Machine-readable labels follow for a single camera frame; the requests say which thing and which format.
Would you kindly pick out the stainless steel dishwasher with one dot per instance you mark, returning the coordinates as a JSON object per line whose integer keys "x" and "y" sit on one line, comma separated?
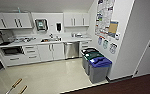
{"x": 72, "y": 50}

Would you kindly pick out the white narrow drawer unit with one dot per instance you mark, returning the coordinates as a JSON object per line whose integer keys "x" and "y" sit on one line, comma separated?
{"x": 85, "y": 45}

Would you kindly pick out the green lid waste bin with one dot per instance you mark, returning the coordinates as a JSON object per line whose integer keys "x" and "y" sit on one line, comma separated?
{"x": 91, "y": 55}

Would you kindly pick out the small blue bin sign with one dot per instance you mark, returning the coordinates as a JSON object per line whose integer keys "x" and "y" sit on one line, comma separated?
{"x": 100, "y": 40}

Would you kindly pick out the chrome faucet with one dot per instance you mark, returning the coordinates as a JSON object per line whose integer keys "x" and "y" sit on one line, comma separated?
{"x": 51, "y": 36}

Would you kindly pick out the small green bin sign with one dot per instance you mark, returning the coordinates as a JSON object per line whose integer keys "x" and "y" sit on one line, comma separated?
{"x": 106, "y": 44}

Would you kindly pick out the blue lid recycling bin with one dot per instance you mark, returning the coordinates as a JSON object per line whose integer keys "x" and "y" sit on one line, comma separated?
{"x": 99, "y": 70}

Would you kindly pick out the small black white bin sign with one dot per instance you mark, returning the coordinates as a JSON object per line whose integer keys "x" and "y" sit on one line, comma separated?
{"x": 113, "y": 48}

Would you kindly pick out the steel paper towel dispenser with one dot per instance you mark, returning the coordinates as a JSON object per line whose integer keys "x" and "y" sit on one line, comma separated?
{"x": 41, "y": 25}

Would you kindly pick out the white door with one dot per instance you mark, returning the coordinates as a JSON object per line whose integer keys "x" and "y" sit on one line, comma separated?
{"x": 149, "y": 53}

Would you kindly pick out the large printed wall poster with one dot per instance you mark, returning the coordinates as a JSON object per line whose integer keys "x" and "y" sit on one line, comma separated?
{"x": 104, "y": 16}

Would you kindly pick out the wide white wall cabinet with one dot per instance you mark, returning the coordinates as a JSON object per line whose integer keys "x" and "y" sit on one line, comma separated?
{"x": 11, "y": 20}

